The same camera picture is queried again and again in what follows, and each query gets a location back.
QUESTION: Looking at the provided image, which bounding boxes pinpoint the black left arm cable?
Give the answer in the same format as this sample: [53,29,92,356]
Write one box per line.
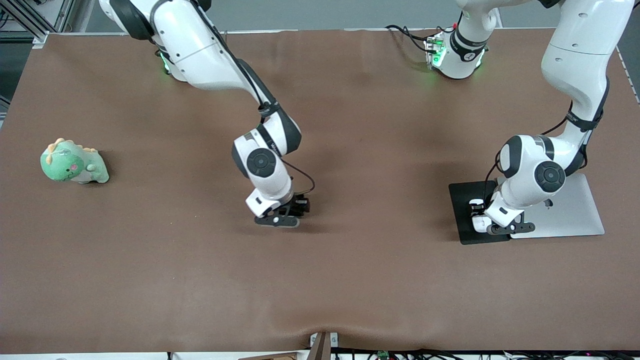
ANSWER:
[482,75,610,203]

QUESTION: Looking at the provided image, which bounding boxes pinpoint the black mouse pad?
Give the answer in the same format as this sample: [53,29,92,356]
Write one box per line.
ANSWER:
[448,180,512,246]

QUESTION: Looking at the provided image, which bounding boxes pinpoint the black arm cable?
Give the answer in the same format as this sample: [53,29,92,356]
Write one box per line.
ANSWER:
[197,10,317,198]
[482,75,610,203]

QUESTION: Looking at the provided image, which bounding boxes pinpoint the brown table cover mat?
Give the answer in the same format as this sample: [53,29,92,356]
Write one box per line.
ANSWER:
[0,27,640,354]

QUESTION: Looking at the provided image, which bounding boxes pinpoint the white computer mouse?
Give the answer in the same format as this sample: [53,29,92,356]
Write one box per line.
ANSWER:
[469,198,490,234]

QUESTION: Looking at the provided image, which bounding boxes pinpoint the black base cable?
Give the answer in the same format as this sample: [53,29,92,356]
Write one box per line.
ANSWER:
[385,24,441,53]

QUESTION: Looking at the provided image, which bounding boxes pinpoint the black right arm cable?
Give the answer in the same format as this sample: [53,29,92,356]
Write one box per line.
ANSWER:
[197,10,317,198]

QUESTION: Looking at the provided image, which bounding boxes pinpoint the silver laptop with apple logo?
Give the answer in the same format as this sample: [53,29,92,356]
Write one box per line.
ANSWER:
[510,173,606,240]

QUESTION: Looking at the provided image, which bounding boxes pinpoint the green dinosaur plush toy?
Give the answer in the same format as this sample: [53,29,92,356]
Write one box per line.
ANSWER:
[40,138,110,185]

